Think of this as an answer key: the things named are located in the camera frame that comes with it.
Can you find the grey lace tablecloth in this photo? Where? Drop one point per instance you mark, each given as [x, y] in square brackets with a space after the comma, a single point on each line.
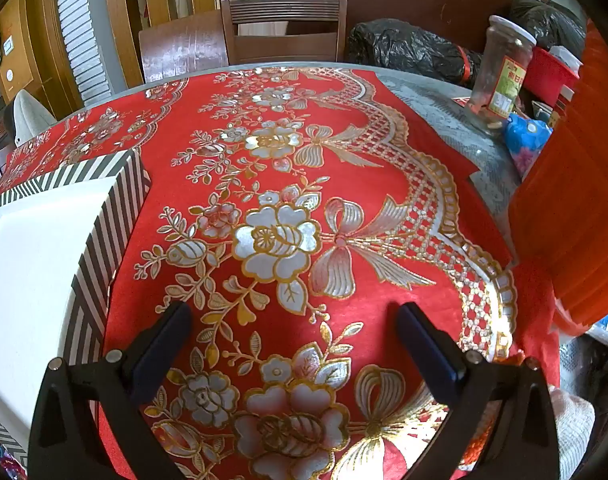
[444, 125]

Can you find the grey white chair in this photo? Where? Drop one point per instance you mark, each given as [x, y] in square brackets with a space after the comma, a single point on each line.
[29, 117]

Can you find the striped cardboard box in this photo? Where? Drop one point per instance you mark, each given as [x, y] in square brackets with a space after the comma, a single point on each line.
[34, 260]

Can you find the blue floral bag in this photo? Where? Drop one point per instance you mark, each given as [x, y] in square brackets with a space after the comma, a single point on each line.
[526, 140]

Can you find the white cloth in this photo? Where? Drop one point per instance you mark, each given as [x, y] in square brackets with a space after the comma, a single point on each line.
[574, 430]

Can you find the slatted wooden chair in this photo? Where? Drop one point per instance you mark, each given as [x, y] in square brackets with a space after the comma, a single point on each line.
[284, 10]

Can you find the black plastic bag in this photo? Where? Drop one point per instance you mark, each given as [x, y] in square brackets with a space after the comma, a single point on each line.
[549, 20]
[409, 47]

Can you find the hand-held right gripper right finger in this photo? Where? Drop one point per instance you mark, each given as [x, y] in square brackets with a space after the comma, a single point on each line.
[429, 350]

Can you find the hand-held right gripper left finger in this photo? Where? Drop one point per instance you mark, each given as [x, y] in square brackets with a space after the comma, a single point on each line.
[151, 365]

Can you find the white corrugated panel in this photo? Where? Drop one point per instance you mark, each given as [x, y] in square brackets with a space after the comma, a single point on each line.
[81, 30]

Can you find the glass jar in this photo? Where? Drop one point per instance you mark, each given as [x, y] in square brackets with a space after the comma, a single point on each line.
[499, 70]

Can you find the glossy brown chair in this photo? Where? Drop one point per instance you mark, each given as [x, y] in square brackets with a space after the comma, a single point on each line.
[184, 45]

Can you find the red floral tablecloth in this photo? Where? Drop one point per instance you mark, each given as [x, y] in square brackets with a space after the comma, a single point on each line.
[334, 160]

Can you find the red plastic basket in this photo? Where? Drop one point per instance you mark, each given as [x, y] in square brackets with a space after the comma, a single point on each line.
[546, 77]

